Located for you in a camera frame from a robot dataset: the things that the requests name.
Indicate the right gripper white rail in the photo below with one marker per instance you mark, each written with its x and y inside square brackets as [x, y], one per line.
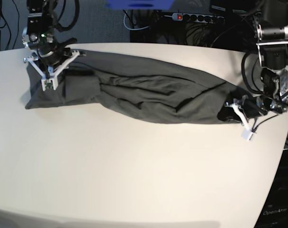
[52, 71]

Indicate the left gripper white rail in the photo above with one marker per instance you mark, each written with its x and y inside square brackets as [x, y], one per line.
[236, 108]

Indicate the grey T-shirt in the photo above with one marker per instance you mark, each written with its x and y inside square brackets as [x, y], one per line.
[142, 88]

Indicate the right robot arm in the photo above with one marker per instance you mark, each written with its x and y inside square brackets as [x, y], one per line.
[49, 57]

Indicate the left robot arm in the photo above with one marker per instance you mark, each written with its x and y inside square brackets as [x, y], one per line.
[270, 21]

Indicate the blue plastic box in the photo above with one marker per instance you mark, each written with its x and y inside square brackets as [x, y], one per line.
[140, 4]

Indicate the white power strip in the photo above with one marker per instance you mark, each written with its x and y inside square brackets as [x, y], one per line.
[197, 18]

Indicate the black OpenArm base box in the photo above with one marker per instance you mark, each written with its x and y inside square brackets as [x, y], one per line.
[274, 213]

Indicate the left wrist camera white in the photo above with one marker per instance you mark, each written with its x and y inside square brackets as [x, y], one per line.
[247, 135]

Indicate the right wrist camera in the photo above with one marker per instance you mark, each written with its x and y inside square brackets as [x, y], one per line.
[47, 84]

